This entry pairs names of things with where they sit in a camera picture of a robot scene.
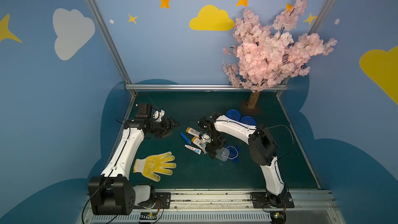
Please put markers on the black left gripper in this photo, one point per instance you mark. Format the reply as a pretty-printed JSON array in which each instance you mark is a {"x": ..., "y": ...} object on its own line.
[{"x": 168, "y": 126}]

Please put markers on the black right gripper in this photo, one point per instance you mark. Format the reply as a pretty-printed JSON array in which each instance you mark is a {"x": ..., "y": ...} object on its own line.
[{"x": 214, "y": 146}]

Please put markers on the clear blue-lid container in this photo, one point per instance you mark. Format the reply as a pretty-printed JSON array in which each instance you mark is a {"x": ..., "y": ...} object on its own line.
[
  {"x": 222, "y": 154},
  {"x": 234, "y": 115},
  {"x": 248, "y": 120}
]

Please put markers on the blue container lid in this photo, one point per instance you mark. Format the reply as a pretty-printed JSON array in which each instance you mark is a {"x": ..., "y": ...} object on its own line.
[{"x": 233, "y": 153}]

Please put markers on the small white toothpaste tube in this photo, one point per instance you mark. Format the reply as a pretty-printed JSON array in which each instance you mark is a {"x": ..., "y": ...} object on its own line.
[{"x": 196, "y": 150}]

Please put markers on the blue travel toothbrush case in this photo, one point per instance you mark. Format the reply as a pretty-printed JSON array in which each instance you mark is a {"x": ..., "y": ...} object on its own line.
[{"x": 187, "y": 140}]

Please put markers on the white orange-cap lotion bottle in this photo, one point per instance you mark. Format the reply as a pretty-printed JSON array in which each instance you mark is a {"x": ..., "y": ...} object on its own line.
[{"x": 194, "y": 132}]

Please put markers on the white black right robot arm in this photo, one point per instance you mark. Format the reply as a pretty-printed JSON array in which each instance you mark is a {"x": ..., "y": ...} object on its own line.
[{"x": 263, "y": 151}]

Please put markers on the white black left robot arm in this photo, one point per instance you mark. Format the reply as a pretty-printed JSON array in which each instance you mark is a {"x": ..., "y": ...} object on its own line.
[{"x": 111, "y": 193}]

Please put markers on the yellow white work glove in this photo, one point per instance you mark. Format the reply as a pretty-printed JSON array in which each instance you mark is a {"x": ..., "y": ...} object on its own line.
[{"x": 152, "y": 167}]

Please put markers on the left small circuit board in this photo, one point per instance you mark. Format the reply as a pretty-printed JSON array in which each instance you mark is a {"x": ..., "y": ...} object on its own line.
[{"x": 147, "y": 217}]

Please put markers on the small circuit board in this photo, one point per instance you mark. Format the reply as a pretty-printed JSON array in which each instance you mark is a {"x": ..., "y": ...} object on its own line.
[
  {"x": 278, "y": 217},
  {"x": 147, "y": 217}
]

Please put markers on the right small circuit board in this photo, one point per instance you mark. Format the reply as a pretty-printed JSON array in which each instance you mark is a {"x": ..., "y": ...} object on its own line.
[{"x": 278, "y": 217}]

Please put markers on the pink artificial blossom tree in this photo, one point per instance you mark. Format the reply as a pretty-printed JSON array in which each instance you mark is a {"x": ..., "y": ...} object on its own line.
[{"x": 268, "y": 54}]

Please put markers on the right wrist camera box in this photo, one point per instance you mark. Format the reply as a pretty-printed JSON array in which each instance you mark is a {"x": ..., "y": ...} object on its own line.
[{"x": 207, "y": 125}]

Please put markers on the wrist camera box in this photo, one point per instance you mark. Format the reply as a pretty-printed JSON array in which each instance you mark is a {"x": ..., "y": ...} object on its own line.
[
  {"x": 149, "y": 112},
  {"x": 207, "y": 125}
]

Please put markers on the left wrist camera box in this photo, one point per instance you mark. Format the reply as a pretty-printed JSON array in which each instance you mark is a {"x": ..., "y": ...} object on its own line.
[{"x": 149, "y": 112}]

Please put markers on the horizontal aluminium back rail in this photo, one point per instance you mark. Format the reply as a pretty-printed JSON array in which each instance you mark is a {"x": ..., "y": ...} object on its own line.
[{"x": 164, "y": 87}]

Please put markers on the front aluminium rail frame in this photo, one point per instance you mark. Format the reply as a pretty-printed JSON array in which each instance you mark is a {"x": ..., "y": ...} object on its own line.
[{"x": 229, "y": 206}]

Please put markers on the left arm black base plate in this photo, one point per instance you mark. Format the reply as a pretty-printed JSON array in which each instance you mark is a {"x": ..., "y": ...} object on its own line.
[{"x": 161, "y": 200}]

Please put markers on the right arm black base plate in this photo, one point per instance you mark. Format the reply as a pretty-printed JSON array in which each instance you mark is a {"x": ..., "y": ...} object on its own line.
[{"x": 264, "y": 199}]

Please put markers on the left aluminium corner post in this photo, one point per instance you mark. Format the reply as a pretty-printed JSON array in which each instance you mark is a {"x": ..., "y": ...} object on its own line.
[{"x": 92, "y": 4}]

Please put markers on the aluminium corner post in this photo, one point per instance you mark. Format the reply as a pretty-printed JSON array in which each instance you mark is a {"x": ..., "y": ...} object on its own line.
[
  {"x": 92, "y": 4},
  {"x": 323, "y": 9}
]

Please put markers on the right aluminium corner post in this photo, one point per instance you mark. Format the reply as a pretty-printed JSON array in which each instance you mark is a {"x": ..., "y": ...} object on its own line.
[{"x": 323, "y": 9}]

